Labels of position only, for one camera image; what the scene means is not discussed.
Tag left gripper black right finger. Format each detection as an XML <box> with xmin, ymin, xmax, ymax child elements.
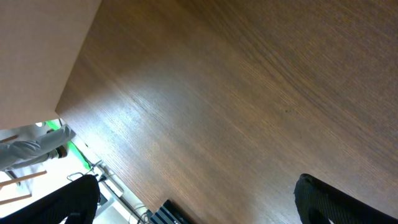
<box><xmin>294</xmin><ymin>174</ymin><xmax>397</xmax><ymax>224</ymax></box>

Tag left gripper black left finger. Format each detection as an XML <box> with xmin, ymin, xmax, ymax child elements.
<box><xmin>1</xmin><ymin>175</ymin><xmax>100</xmax><ymax>224</ymax></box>

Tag brown cardboard box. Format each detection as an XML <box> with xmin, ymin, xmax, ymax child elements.
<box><xmin>1</xmin><ymin>0</ymin><xmax>101</xmax><ymax>129</ymax></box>

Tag white power strip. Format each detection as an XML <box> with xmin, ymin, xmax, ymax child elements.
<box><xmin>95</xmin><ymin>164</ymin><xmax>124</xmax><ymax>197</ymax></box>

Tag wooden chair legs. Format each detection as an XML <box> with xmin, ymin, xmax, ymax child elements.
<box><xmin>0</xmin><ymin>134</ymin><xmax>49</xmax><ymax>206</ymax></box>

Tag person in grey clothes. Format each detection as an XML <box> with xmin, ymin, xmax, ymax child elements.
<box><xmin>1</xmin><ymin>125</ymin><xmax>76</xmax><ymax>171</ymax></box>

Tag green strip on floor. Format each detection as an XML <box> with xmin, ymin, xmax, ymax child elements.
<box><xmin>45</xmin><ymin>120</ymin><xmax>93</xmax><ymax>170</ymax></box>

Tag black striped device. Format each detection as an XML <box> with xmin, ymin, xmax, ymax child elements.
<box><xmin>149</xmin><ymin>200</ymin><xmax>192</xmax><ymax>224</ymax></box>

